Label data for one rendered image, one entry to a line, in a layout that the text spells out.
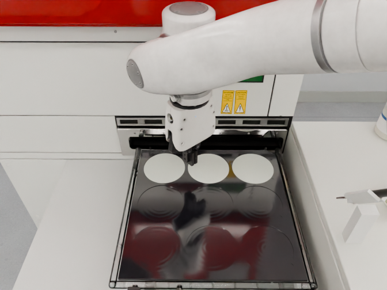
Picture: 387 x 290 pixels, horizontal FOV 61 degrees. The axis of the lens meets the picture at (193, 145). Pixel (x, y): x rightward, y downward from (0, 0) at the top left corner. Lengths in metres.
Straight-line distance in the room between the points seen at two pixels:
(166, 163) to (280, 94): 0.32
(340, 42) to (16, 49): 0.67
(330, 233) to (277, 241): 0.10
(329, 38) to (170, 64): 0.20
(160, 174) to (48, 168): 0.39
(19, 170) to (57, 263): 0.39
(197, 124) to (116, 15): 0.25
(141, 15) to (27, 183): 0.68
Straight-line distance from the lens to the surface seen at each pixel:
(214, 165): 0.81
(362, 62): 0.36
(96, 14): 0.68
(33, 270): 0.81
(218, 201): 0.74
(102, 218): 0.83
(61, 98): 0.86
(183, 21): 0.51
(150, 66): 0.47
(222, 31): 0.43
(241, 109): 0.82
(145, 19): 0.66
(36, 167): 1.06
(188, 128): 0.62
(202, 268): 0.65
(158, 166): 0.81
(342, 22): 0.35
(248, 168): 0.81
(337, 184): 0.74
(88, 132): 0.91
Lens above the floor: 1.48
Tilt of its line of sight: 42 degrees down
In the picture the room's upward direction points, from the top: straight up
